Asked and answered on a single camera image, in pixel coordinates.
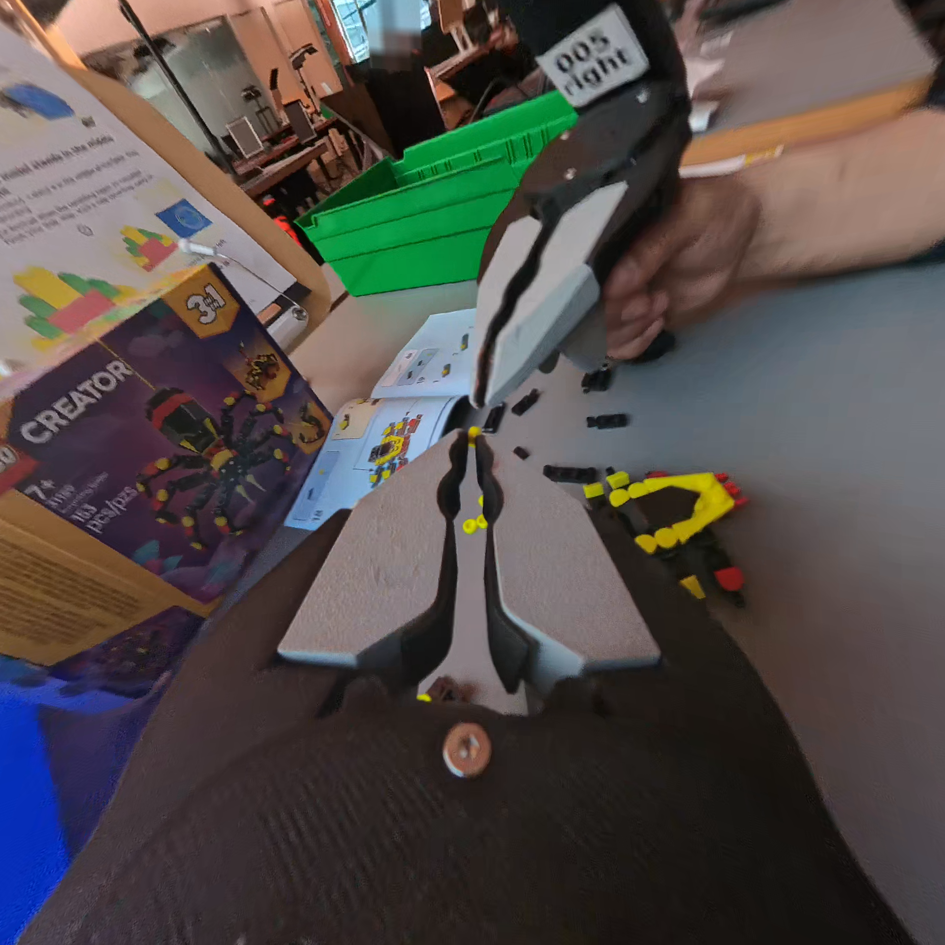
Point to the cluster of yellow round studs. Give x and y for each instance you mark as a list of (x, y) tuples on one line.
[(471, 525)]

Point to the purple lego set box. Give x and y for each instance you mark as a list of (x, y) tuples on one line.
[(184, 443)]

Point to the instruction sheet on cardboard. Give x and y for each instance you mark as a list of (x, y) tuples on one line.
[(221, 192)]

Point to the yellow black red lego model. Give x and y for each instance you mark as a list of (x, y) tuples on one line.
[(679, 509)]

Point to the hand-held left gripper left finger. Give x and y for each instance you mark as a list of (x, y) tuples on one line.
[(369, 583)]

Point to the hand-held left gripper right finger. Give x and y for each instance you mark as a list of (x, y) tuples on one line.
[(568, 590)]

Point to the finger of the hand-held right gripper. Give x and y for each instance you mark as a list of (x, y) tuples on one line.
[(554, 295), (502, 266)]

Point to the red black object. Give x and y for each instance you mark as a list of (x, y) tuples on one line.
[(284, 221)]

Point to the background wooden table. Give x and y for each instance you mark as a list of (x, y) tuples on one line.
[(284, 162)]

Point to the printed paper sheet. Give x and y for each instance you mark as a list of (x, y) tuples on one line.
[(74, 184)]

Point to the person's right forearm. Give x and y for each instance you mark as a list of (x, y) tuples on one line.
[(849, 192)]

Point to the green plastic bin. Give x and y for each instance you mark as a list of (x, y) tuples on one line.
[(413, 251), (502, 125)]

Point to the black lego leg yellow tiles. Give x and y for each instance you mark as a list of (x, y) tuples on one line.
[(450, 690)]

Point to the scattered black lego plates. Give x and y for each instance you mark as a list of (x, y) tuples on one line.
[(568, 474)]

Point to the person's right hand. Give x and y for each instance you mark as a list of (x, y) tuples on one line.
[(686, 251)]

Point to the lego instruction booklet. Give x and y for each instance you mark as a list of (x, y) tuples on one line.
[(413, 369)]

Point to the blue plastic bin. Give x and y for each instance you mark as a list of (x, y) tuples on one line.
[(29, 775)]

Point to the white framed board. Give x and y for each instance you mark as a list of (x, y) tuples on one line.
[(243, 136)]

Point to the white stand base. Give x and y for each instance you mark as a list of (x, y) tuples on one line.
[(284, 325)]

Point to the black pole lamp stand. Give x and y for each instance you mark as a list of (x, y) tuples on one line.
[(148, 40)]

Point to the flat cardboard box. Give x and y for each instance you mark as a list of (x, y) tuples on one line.
[(812, 74)]

